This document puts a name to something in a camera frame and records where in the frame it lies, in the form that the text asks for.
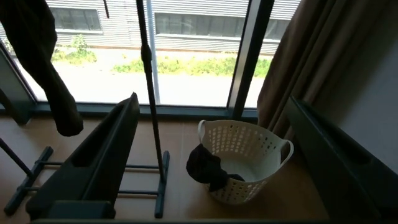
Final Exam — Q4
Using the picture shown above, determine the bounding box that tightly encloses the black garment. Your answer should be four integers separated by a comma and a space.
0, 0, 84, 137
185, 143, 246, 192

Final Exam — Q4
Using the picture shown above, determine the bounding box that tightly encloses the white laundry basket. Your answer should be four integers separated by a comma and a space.
197, 119, 295, 205

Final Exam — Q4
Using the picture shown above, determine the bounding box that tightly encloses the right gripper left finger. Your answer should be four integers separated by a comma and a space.
25, 92, 141, 219

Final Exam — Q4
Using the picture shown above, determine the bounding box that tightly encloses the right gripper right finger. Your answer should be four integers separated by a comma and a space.
284, 96, 398, 220

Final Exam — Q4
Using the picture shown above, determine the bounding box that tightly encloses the brown curtain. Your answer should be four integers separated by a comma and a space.
256, 0, 398, 142

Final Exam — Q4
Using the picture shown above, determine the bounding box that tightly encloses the black clothes rack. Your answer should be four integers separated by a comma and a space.
0, 0, 171, 219

